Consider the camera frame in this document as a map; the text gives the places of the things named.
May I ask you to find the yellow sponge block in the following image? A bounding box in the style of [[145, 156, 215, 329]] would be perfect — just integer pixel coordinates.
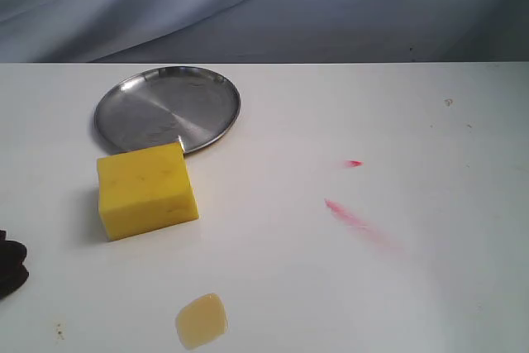
[[97, 142, 198, 241]]

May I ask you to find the yellowish liquid spill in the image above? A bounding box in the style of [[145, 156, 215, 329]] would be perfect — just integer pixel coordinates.
[[175, 293, 228, 351]]

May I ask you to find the round stainless steel plate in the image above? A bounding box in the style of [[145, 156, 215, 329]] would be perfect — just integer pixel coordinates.
[[93, 66, 241, 155]]

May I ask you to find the grey backdrop cloth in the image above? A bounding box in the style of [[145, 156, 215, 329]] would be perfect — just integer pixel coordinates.
[[1, 0, 528, 63]]

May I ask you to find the black cloth at left edge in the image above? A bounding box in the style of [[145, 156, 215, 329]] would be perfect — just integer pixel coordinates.
[[0, 230, 29, 299]]

